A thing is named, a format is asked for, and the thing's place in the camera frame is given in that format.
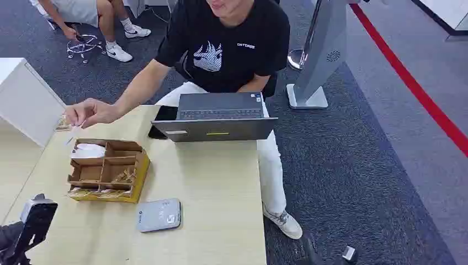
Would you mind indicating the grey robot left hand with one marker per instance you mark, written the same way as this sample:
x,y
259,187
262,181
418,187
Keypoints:
x,y
36,219

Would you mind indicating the chrome round stand base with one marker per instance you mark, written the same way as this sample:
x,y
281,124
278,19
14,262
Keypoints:
x,y
296,58

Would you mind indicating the white card stack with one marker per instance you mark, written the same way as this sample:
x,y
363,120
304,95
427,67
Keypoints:
x,y
87,151

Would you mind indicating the white cabinet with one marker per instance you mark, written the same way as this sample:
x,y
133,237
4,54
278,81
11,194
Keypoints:
x,y
25,98

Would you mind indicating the grey flat card case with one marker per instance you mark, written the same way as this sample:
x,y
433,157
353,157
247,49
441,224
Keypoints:
x,y
159,215

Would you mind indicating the person in grey shorts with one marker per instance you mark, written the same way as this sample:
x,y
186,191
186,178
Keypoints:
x,y
80,11

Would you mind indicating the person's right hand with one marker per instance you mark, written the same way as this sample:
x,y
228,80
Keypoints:
x,y
93,111

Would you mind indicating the wooden card box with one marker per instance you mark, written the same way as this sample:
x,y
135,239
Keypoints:
x,y
109,172

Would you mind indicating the seated person in black shirt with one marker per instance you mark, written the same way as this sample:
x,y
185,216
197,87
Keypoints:
x,y
234,55

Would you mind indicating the white counter with dark base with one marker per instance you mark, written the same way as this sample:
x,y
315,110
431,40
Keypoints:
x,y
446,12

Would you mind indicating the black phone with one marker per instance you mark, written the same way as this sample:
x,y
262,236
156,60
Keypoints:
x,y
164,114

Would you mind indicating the chrome stool base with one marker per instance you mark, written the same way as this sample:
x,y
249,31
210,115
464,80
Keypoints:
x,y
83,44

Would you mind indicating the thin clear card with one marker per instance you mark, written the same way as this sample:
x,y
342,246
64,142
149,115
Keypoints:
x,y
75,131

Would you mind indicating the dark grey laptop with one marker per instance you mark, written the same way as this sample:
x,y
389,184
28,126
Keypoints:
x,y
215,128

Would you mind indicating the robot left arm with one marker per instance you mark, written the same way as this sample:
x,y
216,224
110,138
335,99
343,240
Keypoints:
x,y
9,245

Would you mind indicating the small patterned card pile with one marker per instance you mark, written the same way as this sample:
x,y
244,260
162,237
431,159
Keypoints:
x,y
63,124

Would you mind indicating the patterned cards in box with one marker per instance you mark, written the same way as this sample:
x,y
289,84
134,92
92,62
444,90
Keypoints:
x,y
124,176

